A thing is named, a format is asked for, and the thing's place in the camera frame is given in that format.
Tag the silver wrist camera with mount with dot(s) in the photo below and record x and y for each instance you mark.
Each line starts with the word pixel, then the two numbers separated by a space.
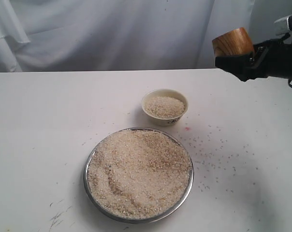
pixel 283 26

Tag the brown wooden cup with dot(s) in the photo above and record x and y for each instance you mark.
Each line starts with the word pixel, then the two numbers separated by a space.
pixel 235 42

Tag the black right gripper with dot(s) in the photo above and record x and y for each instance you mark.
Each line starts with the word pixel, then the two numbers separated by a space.
pixel 272 58

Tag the large steel rice plate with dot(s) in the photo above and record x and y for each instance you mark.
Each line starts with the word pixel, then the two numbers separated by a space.
pixel 138 175

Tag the small cream ceramic bowl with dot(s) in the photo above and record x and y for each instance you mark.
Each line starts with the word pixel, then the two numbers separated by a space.
pixel 164 107

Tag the white backdrop cloth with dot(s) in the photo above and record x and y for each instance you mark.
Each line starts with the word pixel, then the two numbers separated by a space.
pixel 104 35

